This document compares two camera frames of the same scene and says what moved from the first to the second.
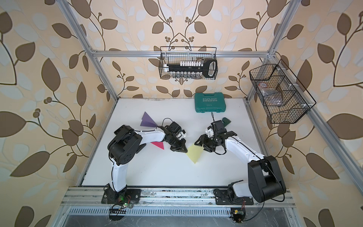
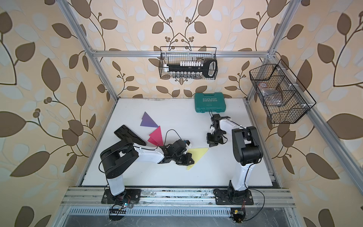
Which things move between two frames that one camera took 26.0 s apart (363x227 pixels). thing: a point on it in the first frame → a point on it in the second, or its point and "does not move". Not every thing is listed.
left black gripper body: x=177 y=144 → x=182 y=159
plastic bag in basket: x=272 y=96 does not move
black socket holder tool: x=189 y=69 does not move
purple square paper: x=147 y=121 does not move
